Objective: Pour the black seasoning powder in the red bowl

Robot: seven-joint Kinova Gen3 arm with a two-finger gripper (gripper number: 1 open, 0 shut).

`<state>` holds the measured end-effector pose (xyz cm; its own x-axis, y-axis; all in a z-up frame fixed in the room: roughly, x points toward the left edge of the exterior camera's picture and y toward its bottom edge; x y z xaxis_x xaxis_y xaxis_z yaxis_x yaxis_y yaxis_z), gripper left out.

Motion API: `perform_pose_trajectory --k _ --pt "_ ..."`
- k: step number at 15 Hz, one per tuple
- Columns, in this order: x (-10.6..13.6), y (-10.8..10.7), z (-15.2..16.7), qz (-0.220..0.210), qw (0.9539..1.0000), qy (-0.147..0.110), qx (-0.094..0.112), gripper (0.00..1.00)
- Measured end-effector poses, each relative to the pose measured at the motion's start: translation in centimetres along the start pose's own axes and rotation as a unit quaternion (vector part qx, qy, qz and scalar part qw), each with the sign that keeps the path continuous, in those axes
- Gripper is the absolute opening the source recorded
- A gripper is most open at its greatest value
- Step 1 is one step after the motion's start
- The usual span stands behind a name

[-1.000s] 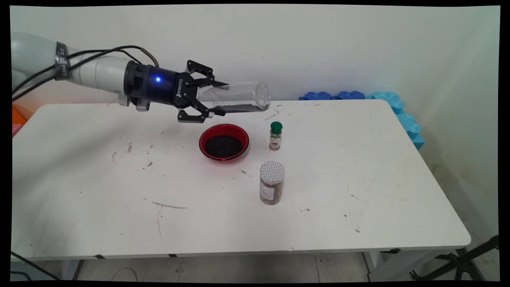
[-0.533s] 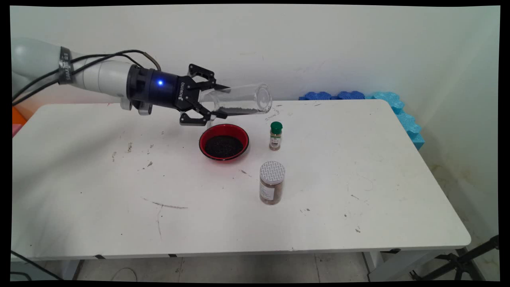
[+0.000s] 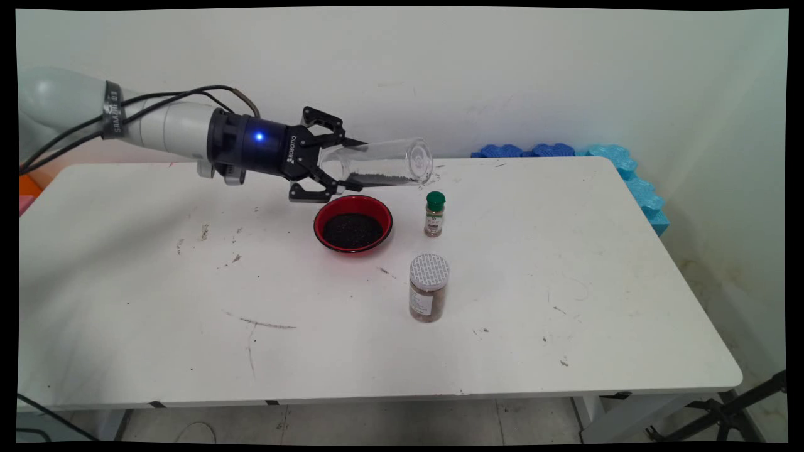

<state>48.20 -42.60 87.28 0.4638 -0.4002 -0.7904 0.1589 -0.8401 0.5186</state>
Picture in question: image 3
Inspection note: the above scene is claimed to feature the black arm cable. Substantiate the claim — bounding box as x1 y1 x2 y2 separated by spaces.
19 85 261 175

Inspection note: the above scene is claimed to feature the small green-capped spice bottle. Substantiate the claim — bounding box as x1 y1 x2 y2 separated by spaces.
424 191 447 238

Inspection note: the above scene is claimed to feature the black floor cable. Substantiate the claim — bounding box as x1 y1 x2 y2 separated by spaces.
18 394 98 442

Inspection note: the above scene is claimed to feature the thin white floor cable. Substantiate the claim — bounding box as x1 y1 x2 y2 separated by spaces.
176 421 217 443

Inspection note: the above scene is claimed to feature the small black seed pile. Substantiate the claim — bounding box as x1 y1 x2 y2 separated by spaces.
347 172 420 188

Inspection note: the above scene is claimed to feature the light blue foam mat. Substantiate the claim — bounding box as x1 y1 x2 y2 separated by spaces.
577 144 670 237

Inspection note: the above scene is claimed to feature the large black seed pile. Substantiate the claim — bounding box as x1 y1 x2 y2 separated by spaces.
322 213 384 248

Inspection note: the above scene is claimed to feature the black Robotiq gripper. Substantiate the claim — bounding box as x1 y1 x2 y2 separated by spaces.
280 105 369 204

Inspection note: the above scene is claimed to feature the black velcro strap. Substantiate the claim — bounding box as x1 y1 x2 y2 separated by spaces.
100 81 127 139

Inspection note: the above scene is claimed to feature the white table leg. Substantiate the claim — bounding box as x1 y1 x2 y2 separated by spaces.
573 394 723 444

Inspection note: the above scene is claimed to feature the white-lidded brown spice jar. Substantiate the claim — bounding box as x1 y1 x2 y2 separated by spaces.
409 254 450 323

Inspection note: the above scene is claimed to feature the red and black bowl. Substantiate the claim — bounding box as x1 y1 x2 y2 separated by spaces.
313 195 394 254

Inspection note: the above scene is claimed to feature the black tripod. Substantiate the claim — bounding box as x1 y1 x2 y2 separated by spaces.
646 370 787 443

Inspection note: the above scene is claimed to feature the clear plastic jar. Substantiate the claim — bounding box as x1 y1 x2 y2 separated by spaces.
318 137 435 190

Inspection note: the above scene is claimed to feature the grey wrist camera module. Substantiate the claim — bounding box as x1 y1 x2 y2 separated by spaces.
197 160 247 187

